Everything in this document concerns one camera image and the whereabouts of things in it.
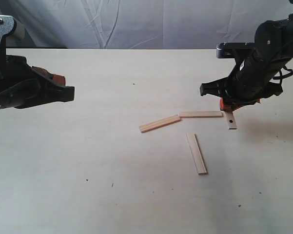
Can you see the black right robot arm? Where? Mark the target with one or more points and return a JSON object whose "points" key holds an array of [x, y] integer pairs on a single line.
{"points": [[273, 45]]}

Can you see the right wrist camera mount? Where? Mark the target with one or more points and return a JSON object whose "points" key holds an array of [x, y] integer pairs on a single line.
{"points": [[234, 50]]}

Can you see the plain wooden stick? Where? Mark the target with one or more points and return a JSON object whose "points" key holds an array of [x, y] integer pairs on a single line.
{"points": [[201, 114]]}

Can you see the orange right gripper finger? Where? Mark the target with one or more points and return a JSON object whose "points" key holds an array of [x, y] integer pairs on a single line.
{"points": [[225, 105]]}

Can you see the white wrinkled backdrop cloth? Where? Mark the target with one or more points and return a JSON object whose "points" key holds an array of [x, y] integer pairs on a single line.
{"points": [[140, 24]]}

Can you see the wooden stick with two holes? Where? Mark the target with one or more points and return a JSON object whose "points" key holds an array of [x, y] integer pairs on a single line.
{"points": [[230, 120]]}

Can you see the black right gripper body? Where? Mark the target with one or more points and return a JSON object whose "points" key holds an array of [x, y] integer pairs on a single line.
{"points": [[244, 87]]}

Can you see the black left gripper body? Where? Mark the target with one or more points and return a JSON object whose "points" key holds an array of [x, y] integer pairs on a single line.
{"points": [[21, 87]]}

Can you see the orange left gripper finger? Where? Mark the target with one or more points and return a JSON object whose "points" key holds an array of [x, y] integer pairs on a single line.
{"points": [[61, 80]]}

